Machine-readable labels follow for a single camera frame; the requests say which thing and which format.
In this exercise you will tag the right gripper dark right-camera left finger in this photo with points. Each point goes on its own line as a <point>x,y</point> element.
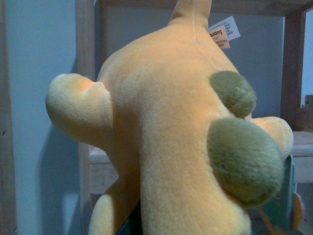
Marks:
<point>133,224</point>

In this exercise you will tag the right gripper dark right-camera right finger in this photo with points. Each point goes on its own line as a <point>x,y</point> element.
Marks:
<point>277,214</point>

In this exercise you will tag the yellow plush dinosaur toy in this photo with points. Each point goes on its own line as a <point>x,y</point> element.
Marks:
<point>173,115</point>

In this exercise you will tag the wooden shelf unit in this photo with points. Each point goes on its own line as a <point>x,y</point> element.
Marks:
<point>294,12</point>

